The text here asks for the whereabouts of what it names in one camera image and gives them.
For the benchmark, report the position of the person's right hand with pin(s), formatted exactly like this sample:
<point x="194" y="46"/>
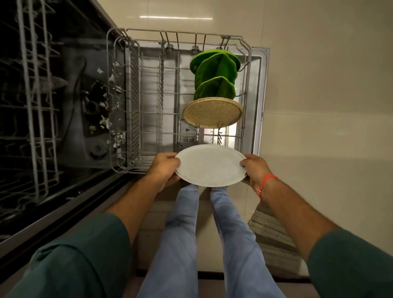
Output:
<point x="256" y="170"/>

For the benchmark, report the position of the person's left hand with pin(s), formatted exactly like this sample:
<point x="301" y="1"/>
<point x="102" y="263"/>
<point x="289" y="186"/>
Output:
<point x="162" y="169"/>

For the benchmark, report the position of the white plate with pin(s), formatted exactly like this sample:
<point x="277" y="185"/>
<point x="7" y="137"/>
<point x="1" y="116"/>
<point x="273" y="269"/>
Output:
<point x="212" y="167"/>

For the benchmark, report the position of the tan speckled plate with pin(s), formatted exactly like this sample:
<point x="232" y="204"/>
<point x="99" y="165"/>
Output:
<point x="212" y="113"/>

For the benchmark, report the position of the white paper scraps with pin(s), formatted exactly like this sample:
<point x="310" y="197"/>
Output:
<point x="104" y="121"/>

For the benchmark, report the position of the silver dishwasher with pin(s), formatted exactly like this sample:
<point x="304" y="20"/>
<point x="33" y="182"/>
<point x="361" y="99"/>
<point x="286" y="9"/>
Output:
<point x="261" y="92"/>

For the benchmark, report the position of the round green plate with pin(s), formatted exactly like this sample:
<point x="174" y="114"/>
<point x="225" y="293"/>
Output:
<point x="199" y="58"/>

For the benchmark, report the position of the person's right forearm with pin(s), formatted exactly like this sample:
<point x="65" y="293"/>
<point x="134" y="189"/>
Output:
<point x="294" y="215"/>

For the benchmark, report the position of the person's left forearm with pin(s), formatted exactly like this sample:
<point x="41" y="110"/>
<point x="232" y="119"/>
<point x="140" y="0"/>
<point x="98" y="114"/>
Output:
<point x="135" y="202"/>

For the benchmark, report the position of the orange thread wristband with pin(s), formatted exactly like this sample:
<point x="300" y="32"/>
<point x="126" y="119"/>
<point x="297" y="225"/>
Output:
<point x="265" y="179"/>

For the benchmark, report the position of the striped brown floor mat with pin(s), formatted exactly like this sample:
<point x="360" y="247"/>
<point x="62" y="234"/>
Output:
<point x="276" y="245"/>

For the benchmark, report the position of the green shirt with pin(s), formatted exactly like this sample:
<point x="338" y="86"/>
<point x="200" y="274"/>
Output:
<point x="76" y="261"/>

